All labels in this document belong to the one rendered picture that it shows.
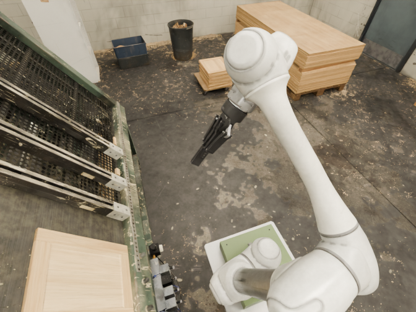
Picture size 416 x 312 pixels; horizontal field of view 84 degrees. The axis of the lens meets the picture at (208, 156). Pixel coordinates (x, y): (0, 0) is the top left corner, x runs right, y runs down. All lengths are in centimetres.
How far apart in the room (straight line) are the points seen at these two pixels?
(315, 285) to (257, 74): 47
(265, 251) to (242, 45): 96
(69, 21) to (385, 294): 503
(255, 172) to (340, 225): 224
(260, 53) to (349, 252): 52
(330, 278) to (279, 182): 225
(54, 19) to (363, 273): 449
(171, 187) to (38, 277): 182
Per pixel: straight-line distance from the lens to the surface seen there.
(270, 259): 121
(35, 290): 113
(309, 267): 66
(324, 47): 410
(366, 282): 75
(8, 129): 142
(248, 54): 45
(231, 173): 282
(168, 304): 148
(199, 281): 228
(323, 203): 68
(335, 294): 66
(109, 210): 146
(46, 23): 456
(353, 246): 72
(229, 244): 149
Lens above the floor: 221
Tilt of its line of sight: 48 degrees down
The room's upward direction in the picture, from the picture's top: straight up
